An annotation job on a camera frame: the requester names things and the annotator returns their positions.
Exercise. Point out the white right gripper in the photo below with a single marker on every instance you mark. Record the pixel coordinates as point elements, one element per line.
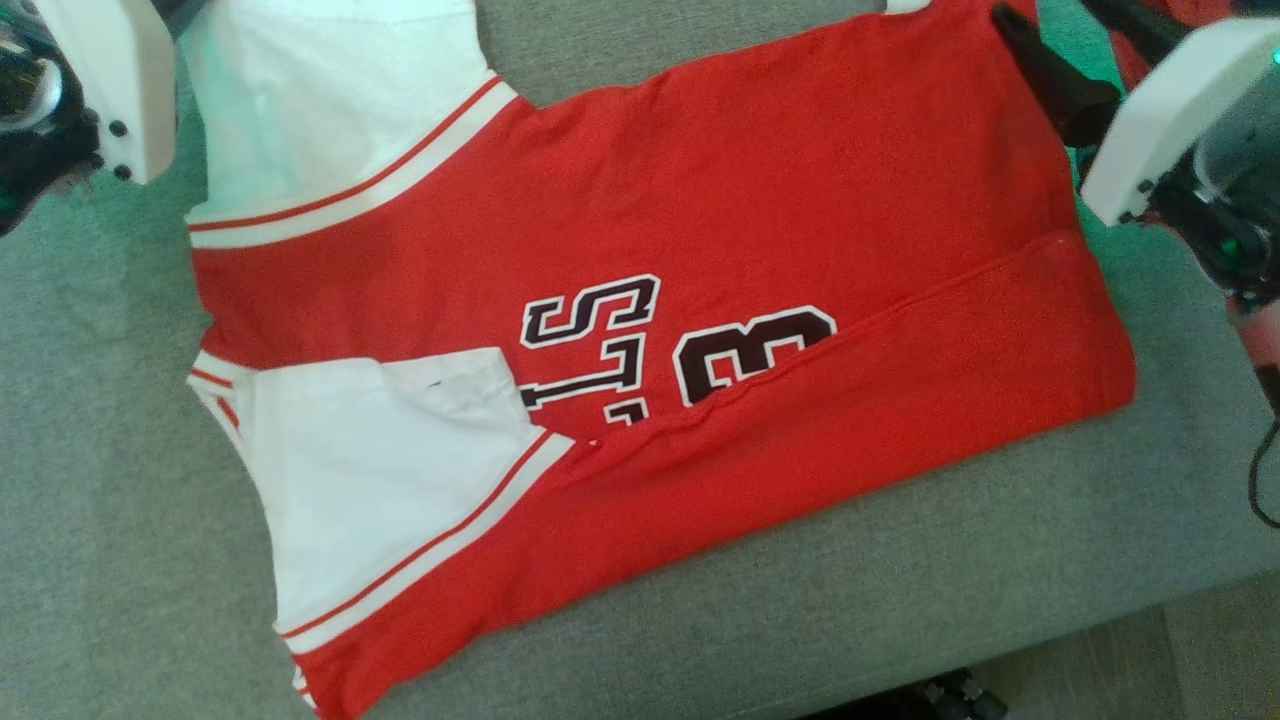
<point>1170,130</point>

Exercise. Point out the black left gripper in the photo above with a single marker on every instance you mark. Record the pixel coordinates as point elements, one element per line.
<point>125,80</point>

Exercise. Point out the red jersey with white sleeves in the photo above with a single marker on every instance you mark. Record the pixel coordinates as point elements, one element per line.
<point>700,200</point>

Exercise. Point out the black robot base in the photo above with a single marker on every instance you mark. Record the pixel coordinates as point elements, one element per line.
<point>950,700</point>

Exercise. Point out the large grey sofa seat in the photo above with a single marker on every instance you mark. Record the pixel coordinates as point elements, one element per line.
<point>120,450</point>

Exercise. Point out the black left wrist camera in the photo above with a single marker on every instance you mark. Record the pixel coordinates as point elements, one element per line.
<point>35,90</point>

